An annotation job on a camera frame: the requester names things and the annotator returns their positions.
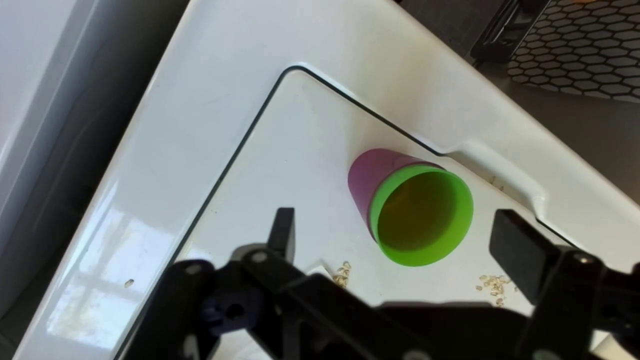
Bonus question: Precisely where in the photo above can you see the white washing machine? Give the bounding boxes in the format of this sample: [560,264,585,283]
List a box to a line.
[10,0,640,360]

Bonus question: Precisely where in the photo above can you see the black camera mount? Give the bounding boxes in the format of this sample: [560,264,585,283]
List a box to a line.
[465,0,556,67]

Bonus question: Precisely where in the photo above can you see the green plastic cup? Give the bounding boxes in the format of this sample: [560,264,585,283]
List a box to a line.
[366,161,476,270]

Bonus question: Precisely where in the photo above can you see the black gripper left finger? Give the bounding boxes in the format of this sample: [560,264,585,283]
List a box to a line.
[263,205,298,266]

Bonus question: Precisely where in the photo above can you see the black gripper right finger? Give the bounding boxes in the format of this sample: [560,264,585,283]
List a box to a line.
[488,207,568,307]

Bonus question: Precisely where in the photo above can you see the spilled oat crumbs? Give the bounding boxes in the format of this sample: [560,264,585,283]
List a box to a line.
[329,258,354,290]
[473,270,513,299]

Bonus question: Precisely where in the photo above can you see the purple plastic cup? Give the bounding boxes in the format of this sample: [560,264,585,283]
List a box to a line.
[346,146,444,236]

